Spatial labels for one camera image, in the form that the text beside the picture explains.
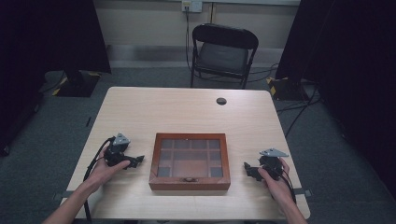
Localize black stand base yellow tape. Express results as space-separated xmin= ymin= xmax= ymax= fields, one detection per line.
xmin=265 ymin=76 xmax=310 ymax=102

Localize black folding chair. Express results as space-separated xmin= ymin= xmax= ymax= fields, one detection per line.
xmin=189 ymin=22 xmax=260 ymax=91

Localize grey table strap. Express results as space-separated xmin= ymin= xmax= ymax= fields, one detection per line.
xmin=292 ymin=188 xmax=314 ymax=198
xmin=51 ymin=189 xmax=75 ymax=202

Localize black cable from wall socket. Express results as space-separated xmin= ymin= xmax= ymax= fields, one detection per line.
xmin=184 ymin=7 xmax=200 ymax=78

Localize black floor cables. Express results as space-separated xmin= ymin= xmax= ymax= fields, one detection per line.
xmin=276 ymin=83 xmax=323 ymax=138

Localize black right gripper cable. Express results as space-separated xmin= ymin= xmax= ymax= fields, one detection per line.
xmin=278 ymin=169 xmax=298 ymax=204

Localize person's left hand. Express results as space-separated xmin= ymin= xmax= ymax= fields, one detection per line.
xmin=88 ymin=148 xmax=132 ymax=191

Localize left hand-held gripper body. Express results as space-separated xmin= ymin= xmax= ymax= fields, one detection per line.
xmin=104 ymin=133 xmax=135 ymax=169

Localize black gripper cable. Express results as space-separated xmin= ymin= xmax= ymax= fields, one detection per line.
xmin=278 ymin=169 xmax=298 ymax=204
xmin=82 ymin=135 xmax=117 ymax=222

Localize person's right hand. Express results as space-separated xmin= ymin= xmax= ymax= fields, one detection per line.
xmin=257 ymin=157 xmax=295 ymax=204

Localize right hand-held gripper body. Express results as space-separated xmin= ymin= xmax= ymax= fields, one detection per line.
xmin=257 ymin=147 xmax=290 ymax=182

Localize black curtain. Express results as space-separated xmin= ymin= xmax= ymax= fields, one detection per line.
xmin=0 ymin=0 xmax=112 ymax=157
xmin=275 ymin=0 xmax=396 ymax=203

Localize white wall socket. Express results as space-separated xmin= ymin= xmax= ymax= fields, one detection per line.
xmin=181 ymin=0 xmax=204 ymax=14

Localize wooden box with glass lid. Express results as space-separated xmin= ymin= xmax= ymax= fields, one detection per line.
xmin=148 ymin=133 xmax=232 ymax=192

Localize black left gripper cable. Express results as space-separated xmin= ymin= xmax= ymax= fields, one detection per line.
xmin=82 ymin=135 xmax=117 ymax=222

